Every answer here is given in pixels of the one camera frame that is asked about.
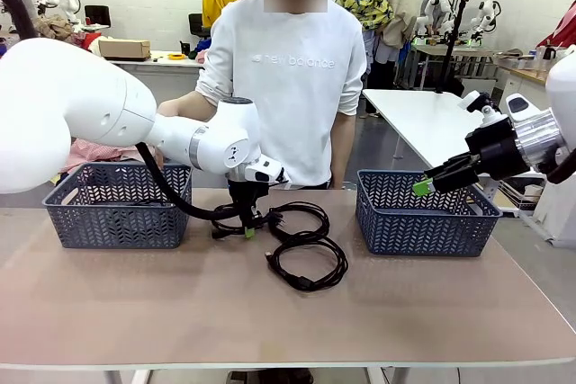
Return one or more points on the white draped cover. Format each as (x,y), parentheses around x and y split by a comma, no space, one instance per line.
(555,217)

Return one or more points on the black tripod stand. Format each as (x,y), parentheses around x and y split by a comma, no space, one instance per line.
(454,42)

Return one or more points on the pink fabric pile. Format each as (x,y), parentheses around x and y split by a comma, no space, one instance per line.
(103,154)

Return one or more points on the person's left forearm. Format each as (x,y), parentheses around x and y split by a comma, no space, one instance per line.
(342,150)

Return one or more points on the yellow tape roll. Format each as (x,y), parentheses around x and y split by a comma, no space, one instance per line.
(175,56)

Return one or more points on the black base under table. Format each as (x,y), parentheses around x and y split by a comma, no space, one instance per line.
(270,377)

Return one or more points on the brown cloth pile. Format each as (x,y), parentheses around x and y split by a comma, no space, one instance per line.
(54,26)

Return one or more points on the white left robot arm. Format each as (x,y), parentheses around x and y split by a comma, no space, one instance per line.
(67,109)

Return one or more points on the grey perforated plastic basket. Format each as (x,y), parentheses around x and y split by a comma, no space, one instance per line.
(427,231)
(117,226)

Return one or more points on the wooden desk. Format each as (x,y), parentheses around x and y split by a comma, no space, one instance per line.
(522,74)

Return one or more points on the white side table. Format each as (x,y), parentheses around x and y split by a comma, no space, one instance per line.
(418,118)

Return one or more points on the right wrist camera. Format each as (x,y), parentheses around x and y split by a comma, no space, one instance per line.
(471,100)

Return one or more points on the brown cardboard box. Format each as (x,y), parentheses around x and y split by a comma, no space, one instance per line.
(123,47)

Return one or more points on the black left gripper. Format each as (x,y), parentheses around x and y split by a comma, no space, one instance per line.
(247,195)

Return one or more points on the white table leg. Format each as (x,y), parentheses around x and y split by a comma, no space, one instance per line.
(126,376)
(387,375)

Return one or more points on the person in white sweater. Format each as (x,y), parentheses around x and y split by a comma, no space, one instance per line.
(288,87)

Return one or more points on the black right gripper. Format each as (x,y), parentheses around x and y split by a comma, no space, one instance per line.
(495,150)

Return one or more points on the white workbench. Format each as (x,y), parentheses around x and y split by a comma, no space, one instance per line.
(153,74)

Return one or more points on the dark red fabric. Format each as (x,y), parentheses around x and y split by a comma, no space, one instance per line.
(562,29)

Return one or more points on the mannequin in beige jacket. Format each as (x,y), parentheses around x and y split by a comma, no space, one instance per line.
(400,15)

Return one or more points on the black office chair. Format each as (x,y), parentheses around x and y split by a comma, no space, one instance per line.
(198,24)
(96,15)

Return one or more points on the person's right hand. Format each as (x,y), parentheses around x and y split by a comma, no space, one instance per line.
(159,158)

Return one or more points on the red cloth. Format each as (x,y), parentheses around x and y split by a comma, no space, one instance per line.
(87,38)

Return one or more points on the person's right forearm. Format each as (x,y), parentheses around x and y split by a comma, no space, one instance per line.
(184,107)

